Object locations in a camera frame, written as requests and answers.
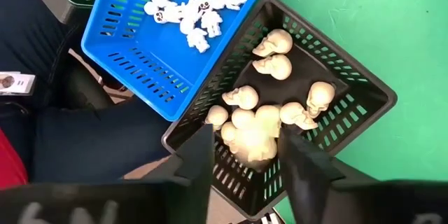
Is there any black plastic basket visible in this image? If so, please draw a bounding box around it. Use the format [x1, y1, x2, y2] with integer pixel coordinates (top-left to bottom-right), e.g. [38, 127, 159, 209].
[161, 0, 398, 221]

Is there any person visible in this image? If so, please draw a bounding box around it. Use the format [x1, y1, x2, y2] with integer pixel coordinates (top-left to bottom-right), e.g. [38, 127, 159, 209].
[0, 0, 172, 185]

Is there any beige plastic skull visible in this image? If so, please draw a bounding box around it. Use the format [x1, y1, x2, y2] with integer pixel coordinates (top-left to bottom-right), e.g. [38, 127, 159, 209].
[251, 54, 293, 81]
[255, 104, 283, 137]
[251, 28, 294, 58]
[221, 85, 260, 111]
[220, 121, 239, 148]
[279, 101, 319, 131]
[204, 104, 230, 131]
[230, 107, 256, 130]
[306, 81, 336, 119]
[230, 122, 281, 171]

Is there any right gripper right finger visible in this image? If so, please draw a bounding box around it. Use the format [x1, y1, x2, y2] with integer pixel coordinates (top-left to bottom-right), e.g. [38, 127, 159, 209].
[278, 127, 448, 224]

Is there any blue plastic basket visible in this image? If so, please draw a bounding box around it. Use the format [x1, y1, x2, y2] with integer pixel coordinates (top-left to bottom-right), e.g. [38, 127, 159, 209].
[80, 0, 273, 123]

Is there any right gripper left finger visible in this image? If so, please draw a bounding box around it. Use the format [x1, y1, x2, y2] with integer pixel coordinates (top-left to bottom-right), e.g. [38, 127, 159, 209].
[0, 124, 215, 224]

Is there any red cloth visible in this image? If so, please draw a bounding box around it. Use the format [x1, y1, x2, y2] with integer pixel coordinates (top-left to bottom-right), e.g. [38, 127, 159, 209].
[0, 127, 29, 190]

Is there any green table mat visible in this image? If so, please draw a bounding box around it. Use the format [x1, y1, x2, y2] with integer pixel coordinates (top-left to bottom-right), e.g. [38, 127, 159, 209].
[87, 0, 448, 224]

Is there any white photo card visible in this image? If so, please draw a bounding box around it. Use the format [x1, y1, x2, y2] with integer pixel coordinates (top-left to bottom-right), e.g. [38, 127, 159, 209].
[0, 71, 36, 96]

